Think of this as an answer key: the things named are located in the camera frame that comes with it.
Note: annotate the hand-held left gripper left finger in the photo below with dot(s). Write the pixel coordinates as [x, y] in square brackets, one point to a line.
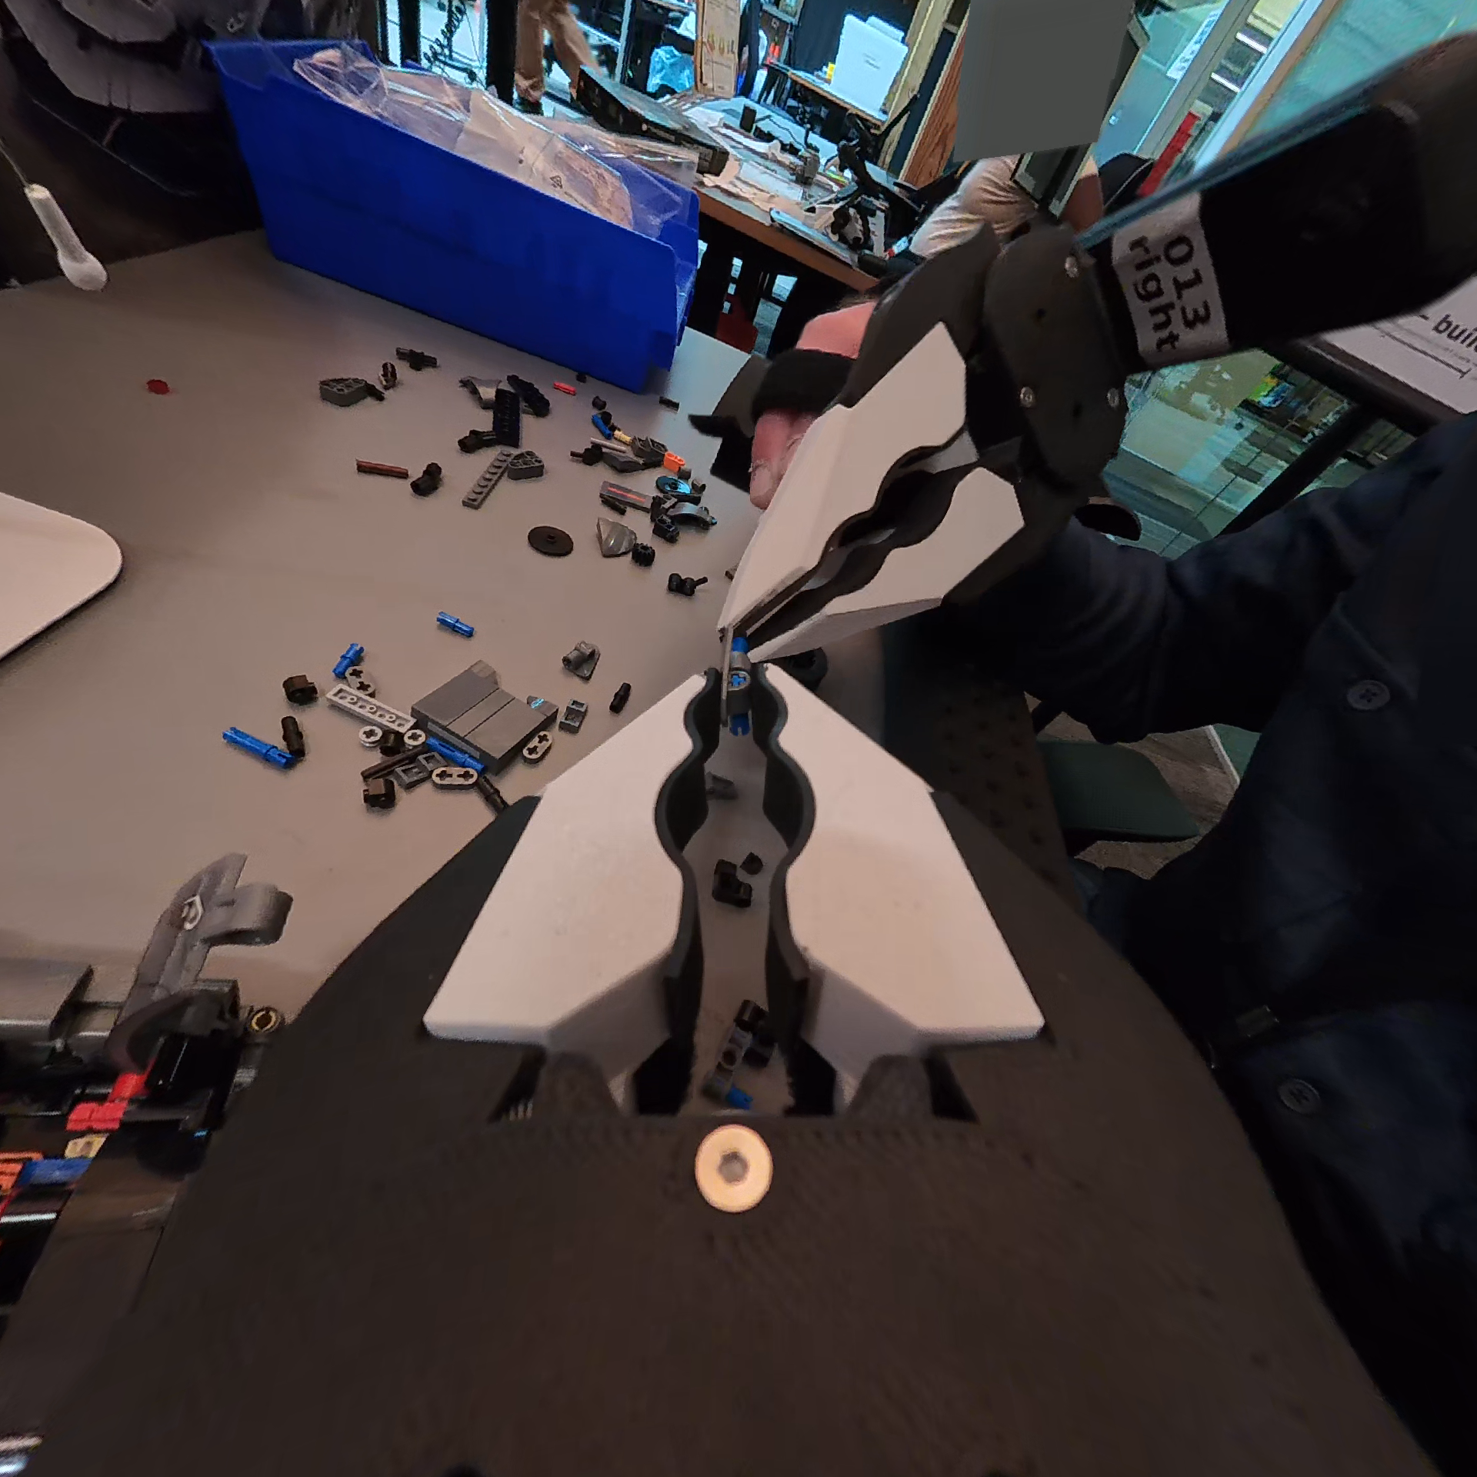
[554, 924]

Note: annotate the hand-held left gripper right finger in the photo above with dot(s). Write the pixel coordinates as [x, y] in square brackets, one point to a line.
[911, 924]

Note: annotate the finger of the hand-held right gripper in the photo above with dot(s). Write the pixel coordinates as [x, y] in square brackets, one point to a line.
[877, 439]
[946, 555]

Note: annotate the grey curved lego panel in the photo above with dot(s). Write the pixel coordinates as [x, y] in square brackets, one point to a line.
[733, 699]

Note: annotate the lego car model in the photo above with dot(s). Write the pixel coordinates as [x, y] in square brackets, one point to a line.
[68, 1039]

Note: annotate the person's right forearm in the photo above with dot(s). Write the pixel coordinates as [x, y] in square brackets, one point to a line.
[1211, 601]

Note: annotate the scattered loose lego pieces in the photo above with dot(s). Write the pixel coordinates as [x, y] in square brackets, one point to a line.
[490, 479]

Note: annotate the lego set box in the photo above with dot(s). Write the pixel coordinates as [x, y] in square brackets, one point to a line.
[139, 151]

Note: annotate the person's right hand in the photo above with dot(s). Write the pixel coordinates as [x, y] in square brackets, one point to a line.
[779, 446]

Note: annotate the black perforated board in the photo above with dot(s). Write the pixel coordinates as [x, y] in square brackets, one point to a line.
[981, 750]

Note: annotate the wooden work table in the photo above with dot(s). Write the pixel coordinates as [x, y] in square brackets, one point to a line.
[784, 232]

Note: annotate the framed printed sign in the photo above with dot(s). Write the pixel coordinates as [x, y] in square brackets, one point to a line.
[1431, 358]

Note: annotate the person's dark clothing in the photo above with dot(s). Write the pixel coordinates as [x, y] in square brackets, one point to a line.
[1326, 924]

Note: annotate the clear plastic bags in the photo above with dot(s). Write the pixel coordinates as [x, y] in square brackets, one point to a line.
[519, 140]

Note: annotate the blue storage bin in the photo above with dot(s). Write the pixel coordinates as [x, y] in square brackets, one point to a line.
[402, 254]

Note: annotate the white book stand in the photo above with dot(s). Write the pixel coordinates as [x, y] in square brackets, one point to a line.
[46, 566]

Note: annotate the narrow wooden post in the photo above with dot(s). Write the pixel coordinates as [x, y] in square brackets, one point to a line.
[933, 105]

